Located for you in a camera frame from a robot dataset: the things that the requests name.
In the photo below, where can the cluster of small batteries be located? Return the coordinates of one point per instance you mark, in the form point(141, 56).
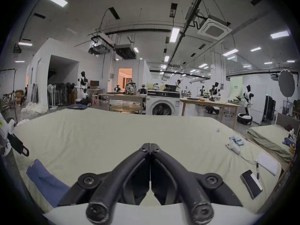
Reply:
point(237, 140)

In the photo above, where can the black cabinet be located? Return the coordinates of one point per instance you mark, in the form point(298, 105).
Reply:
point(269, 109)

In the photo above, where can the pile of blue clothes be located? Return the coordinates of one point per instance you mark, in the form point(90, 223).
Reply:
point(76, 106)

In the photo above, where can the row of standing fans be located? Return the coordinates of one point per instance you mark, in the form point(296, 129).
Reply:
point(61, 92)

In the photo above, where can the white washing machine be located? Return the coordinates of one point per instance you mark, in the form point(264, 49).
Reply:
point(163, 104)

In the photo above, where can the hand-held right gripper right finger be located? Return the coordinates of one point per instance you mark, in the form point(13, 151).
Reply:
point(171, 167)

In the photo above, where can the brown padded headboard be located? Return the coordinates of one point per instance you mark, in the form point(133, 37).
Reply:
point(287, 121)

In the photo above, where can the black pen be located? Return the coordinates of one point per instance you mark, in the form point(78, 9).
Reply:
point(258, 171)

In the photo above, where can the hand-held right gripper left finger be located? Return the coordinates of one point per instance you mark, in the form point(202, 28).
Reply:
point(131, 167)

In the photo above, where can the bed with pale green sheet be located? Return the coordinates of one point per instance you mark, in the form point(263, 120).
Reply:
point(112, 139)

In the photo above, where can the round wooden table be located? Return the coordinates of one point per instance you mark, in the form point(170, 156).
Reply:
point(126, 108)

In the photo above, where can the white and black humanoid robot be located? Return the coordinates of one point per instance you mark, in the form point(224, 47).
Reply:
point(82, 88)
point(246, 99)

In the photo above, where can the dark blue shirt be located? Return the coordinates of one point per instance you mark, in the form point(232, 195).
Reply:
point(46, 184)

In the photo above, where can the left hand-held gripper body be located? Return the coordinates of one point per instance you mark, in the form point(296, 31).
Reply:
point(2, 125)

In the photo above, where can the white charger plug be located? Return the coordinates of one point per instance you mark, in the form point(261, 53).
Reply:
point(234, 147)

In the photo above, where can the low bed with green sheet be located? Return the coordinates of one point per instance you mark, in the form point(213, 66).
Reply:
point(269, 137)

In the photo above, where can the round grey reflector disc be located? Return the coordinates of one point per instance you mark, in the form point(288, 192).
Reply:
point(286, 83)

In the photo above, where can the wooden table with robots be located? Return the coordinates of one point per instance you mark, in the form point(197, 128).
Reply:
point(126, 96)

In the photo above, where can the white desk with monitor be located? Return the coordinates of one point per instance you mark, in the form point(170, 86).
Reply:
point(95, 90)

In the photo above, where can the white bags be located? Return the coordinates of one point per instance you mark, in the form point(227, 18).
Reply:
point(32, 110)

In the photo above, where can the long wooden table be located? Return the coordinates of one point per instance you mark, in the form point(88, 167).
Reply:
point(211, 102)

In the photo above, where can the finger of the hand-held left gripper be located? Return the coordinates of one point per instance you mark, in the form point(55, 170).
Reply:
point(20, 146)

